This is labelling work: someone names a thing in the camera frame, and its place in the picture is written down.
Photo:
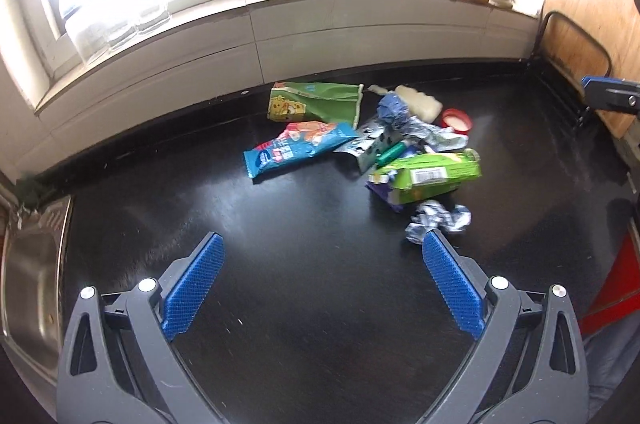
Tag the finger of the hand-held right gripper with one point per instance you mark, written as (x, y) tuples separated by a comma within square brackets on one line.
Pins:
[(612, 96)]

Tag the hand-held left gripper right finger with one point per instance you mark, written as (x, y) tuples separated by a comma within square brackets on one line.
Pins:
[(452, 289)]

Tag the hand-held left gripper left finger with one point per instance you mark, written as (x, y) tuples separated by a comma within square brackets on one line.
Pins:
[(192, 289)]

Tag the purple tube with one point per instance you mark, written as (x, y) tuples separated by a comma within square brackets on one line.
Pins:
[(382, 197)]

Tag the green carton box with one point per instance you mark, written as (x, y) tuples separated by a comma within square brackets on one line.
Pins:
[(430, 174)]

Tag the green marker pen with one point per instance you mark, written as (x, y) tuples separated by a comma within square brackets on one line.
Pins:
[(392, 155)]

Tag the silver foil wrapper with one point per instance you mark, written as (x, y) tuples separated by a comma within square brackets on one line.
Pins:
[(440, 139)]

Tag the red lid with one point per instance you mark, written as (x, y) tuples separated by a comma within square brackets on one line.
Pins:
[(457, 120)]

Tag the red cloth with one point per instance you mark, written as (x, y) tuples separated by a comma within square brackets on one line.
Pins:
[(617, 284)]

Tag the blue snack bag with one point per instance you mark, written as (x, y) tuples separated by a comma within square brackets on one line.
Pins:
[(290, 149)]

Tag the blue foil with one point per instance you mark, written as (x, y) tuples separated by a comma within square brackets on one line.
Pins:
[(392, 109)]

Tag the green snack bag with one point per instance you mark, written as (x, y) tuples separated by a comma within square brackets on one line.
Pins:
[(320, 101)]

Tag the wooden board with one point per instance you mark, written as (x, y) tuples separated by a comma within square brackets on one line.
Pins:
[(575, 49)]

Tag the steel sink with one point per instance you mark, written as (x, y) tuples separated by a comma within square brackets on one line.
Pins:
[(30, 279)]

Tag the grey clothing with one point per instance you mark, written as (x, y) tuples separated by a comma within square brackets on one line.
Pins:
[(612, 354)]

